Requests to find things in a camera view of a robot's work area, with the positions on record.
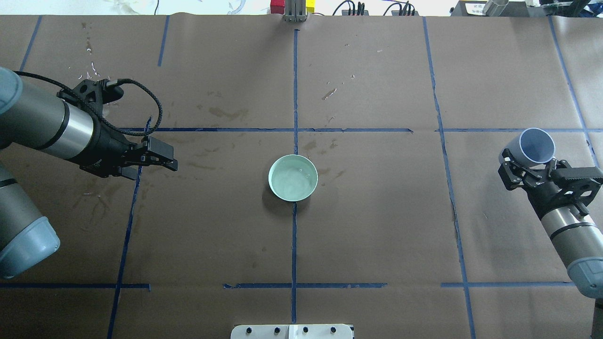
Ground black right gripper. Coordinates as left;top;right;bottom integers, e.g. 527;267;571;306
499;148;603;219

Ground light blue plastic cup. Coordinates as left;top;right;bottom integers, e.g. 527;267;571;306
507;128;556;167

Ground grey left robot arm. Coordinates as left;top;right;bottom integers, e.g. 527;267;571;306
0;67;179;279

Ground small steel cup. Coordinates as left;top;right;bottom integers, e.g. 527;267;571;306
482;0;509;17

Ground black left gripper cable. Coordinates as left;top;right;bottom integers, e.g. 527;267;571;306
14;70;164;137

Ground red blue yellow blocks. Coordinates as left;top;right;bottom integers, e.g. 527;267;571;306
269;0;316;15

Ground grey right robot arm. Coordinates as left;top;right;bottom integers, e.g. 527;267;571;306
498;148;603;299

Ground aluminium frame post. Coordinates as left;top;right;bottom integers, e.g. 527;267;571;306
283;0;308;22

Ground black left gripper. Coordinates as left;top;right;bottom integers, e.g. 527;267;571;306
78;119;179;181

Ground mint green bowl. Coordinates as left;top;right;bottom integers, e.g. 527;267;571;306
268;154;319;202

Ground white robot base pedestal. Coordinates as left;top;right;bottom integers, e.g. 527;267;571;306
230;323;355;339

